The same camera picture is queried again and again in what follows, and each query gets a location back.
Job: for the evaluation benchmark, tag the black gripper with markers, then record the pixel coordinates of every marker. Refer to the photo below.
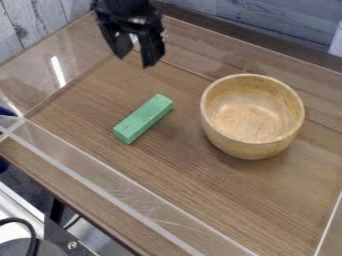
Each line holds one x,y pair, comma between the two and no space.
132,16

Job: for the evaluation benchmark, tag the green rectangular block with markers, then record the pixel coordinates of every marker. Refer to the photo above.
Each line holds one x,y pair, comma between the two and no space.
144,118

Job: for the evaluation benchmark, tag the brown wooden bowl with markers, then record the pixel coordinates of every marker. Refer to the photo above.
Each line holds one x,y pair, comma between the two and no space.
252,115

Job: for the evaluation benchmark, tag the black table leg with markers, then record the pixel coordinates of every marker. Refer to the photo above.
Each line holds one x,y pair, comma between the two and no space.
57,211

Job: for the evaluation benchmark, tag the clear acrylic tray wall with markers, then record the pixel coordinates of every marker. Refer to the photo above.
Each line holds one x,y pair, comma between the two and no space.
169,195

